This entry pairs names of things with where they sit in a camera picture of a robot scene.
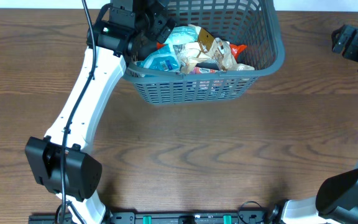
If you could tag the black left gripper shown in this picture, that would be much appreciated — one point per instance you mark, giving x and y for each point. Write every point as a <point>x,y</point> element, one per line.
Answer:
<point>156,27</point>

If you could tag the beige brown snack bag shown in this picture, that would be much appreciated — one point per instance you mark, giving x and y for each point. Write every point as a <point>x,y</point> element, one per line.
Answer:
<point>193,54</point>

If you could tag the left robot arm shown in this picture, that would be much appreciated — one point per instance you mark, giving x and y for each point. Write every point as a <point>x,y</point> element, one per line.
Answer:
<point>61,161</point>

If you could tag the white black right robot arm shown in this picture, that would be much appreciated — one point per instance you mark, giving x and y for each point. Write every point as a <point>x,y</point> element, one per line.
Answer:
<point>337,198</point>

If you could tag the teal white snack bag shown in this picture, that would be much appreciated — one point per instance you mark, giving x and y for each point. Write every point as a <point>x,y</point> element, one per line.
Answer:
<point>182,35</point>

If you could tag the beige paper bag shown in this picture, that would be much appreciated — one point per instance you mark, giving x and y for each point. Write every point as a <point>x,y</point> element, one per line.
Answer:
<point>226,60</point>

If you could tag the Kleenex tissue multipack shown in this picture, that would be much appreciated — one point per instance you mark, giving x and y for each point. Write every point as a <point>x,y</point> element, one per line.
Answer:
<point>202,71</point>

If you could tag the grey plastic basket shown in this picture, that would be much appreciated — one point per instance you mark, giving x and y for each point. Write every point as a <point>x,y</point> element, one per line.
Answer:
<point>253,23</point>

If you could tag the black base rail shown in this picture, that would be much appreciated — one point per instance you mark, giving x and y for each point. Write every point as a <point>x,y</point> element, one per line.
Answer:
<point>242,216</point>

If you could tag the San Remo spaghetti packet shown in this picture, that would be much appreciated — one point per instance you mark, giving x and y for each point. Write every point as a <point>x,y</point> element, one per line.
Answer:
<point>236,50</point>

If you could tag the blue white snack bag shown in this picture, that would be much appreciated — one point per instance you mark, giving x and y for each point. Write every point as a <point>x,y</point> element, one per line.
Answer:
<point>164,59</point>

